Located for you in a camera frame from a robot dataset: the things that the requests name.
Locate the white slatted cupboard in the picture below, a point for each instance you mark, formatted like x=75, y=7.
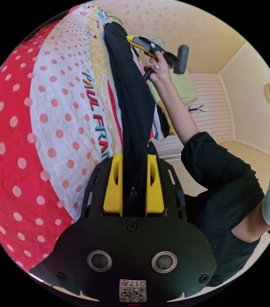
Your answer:
x=214, y=117

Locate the light green bag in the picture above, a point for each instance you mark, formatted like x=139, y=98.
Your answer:
x=185, y=88

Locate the pile of clothes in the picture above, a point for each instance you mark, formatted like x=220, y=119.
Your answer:
x=163, y=122

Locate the person's right hand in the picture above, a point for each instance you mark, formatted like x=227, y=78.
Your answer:
x=161, y=70

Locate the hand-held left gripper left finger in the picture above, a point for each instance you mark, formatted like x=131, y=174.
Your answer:
x=112, y=187

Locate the bed with dotted printed sheet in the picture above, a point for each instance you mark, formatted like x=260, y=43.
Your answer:
x=17, y=144

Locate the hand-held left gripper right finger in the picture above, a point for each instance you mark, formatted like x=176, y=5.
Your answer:
x=155, y=192

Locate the person's body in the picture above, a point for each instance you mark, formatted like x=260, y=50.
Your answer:
x=221, y=182

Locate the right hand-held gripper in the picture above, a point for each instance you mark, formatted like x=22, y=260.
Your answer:
x=157, y=46

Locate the person's right forearm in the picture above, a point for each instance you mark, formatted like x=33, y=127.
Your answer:
x=178, y=108

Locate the black long pants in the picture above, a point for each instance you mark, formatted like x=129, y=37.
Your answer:
x=130, y=108

